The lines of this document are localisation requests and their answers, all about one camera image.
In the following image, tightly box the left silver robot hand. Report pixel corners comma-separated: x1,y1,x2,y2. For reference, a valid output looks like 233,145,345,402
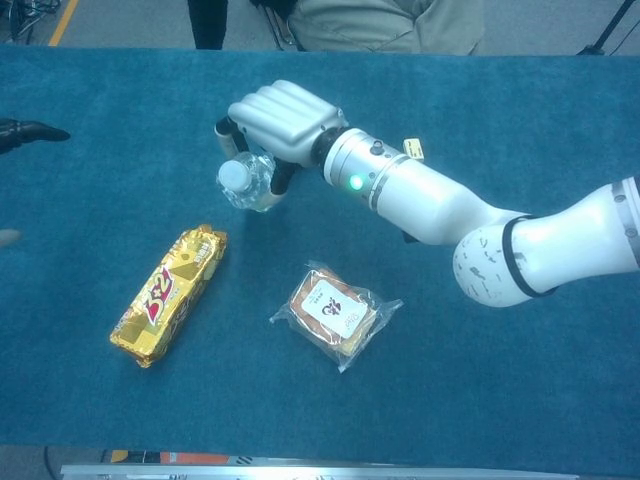
0,117,71,247

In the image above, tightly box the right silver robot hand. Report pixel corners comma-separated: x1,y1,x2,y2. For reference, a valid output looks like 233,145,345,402
213,79,350,211

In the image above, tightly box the clear bottle green label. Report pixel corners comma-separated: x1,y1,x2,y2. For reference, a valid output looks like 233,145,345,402
215,151,279,214

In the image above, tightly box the sliced bread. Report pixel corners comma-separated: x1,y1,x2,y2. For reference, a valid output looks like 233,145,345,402
268,259,404,374

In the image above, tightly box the gold foil biscuit packet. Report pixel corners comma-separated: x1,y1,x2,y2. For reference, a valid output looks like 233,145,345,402
108,223,229,370

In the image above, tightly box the person's black trouser leg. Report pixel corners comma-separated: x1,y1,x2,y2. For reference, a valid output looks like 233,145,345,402
187,0,229,50

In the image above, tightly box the person in beige trousers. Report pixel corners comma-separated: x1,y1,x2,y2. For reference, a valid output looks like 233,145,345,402
287,0,486,56

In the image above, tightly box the teal table cloth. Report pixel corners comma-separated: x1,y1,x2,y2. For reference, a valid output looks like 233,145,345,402
0,44,640,476

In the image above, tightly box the metal chair frame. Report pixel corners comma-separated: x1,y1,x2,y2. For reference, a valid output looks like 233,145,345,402
257,0,301,51

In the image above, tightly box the aluminium profile rail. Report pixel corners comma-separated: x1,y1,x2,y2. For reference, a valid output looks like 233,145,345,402
59,463,581,480

